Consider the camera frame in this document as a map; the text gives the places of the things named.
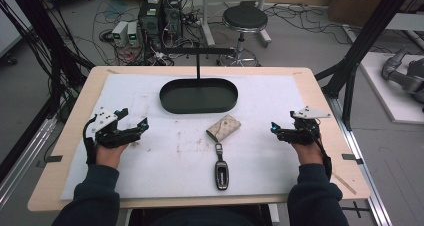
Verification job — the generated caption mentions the aluminium rail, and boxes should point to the aluminium rail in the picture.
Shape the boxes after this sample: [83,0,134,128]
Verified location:
[0,116,58,209]
[326,95,394,226]

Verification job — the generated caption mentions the white metal table leg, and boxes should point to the white metal table leg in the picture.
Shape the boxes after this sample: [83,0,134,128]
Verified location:
[199,0,217,48]

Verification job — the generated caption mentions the black frame post with cables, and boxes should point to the black frame post with cables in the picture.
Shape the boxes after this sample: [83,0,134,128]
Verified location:
[0,0,97,184]

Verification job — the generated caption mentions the black floor cables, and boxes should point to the black floor cables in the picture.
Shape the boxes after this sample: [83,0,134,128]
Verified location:
[265,2,354,46]

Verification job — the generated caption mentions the person's right hand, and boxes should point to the person's right hand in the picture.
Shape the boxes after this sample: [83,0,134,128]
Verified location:
[291,140,324,166]

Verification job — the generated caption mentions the white floor board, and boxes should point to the white floor board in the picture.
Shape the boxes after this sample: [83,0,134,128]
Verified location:
[359,51,424,126]

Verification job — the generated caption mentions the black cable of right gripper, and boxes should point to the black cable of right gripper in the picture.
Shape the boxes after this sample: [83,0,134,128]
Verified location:
[311,129,334,182]

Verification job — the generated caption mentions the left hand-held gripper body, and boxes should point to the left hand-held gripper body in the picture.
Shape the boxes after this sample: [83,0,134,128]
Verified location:
[89,107,142,150]

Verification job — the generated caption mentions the person's left hand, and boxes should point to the person's left hand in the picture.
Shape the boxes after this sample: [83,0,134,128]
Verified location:
[95,142,130,170]

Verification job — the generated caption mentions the wooden table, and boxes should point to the wooden table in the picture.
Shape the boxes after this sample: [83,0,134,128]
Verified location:
[27,65,372,213]

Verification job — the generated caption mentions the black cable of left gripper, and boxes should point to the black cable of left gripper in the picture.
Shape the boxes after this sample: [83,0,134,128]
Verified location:
[82,115,98,166]

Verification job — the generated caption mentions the black tape piece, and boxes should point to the black tape piece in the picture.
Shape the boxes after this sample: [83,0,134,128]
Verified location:
[341,153,365,166]
[36,154,64,169]

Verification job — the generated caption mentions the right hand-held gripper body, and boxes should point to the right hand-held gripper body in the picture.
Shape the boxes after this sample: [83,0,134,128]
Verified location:
[279,106,332,147]

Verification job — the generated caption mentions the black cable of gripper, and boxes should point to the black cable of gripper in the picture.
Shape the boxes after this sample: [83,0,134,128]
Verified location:
[311,129,334,182]
[82,115,98,166]

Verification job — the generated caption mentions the tangle of floor cables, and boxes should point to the tangle of floor cables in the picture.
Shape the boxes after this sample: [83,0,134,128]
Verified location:
[91,0,176,67]

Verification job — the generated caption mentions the person's dark torso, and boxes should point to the person's dark torso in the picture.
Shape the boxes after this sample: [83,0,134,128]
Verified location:
[129,204,274,226]

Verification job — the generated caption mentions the black car key fob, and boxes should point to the black car key fob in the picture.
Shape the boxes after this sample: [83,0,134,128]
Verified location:
[214,142,230,191]

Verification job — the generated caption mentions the white table mat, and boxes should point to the white table mat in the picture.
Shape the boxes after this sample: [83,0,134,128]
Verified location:
[59,73,315,201]

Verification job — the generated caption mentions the cardboard box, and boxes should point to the cardboard box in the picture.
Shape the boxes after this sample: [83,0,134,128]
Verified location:
[327,0,403,28]

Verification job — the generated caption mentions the black oval tray hanger stand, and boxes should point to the black oval tray hanger stand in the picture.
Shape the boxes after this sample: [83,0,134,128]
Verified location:
[159,46,240,115]

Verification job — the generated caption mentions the black computer tower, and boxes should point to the black computer tower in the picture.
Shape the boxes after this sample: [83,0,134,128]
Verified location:
[137,0,165,52]
[162,0,184,42]

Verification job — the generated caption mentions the white power supply box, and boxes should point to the white power supply box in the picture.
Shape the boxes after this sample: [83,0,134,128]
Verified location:
[126,21,140,48]
[111,20,130,48]

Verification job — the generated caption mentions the beige key pouch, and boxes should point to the beige key pouch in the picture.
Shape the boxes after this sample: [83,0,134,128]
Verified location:
[205,114,242,143]

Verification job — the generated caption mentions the black round stool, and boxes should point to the black round stool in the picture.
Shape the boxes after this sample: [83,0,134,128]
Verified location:
[217,0,270,68]

